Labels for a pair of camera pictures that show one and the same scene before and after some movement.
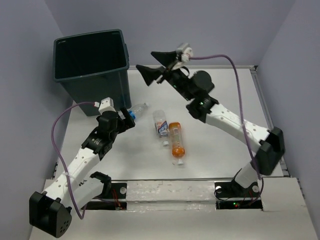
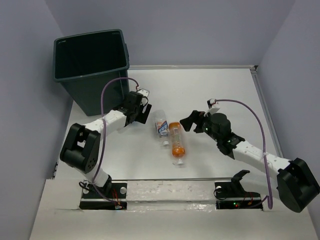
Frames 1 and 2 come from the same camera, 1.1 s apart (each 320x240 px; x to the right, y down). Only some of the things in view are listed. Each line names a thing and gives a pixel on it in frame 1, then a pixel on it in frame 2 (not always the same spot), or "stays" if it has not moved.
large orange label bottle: x=178 y=149 stays
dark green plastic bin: x=94 y=66 stays
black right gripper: x=150 y=74 to x=195 y=116
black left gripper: x=128 y=122 to x=141 y=117
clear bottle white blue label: x=161 y=125 stays
